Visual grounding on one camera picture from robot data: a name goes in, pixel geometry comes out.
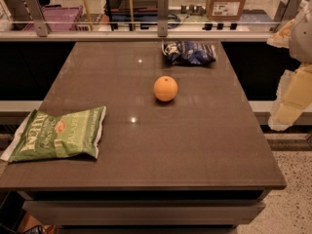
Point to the brown table with drawers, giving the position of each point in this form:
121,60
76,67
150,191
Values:
197,164

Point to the green jalapeno chip bag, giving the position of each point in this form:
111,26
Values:
43,137

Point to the glass railing with metal posts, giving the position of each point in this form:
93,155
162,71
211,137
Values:
22,20

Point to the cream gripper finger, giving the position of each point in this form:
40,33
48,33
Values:
280,39
293,96

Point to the orange fruit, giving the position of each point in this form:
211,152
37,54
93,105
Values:
165,88

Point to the cardboard box with label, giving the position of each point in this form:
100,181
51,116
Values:
224,9

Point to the blue chip bag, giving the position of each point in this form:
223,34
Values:
189,53

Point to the purple plastic crate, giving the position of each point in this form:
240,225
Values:
61,18

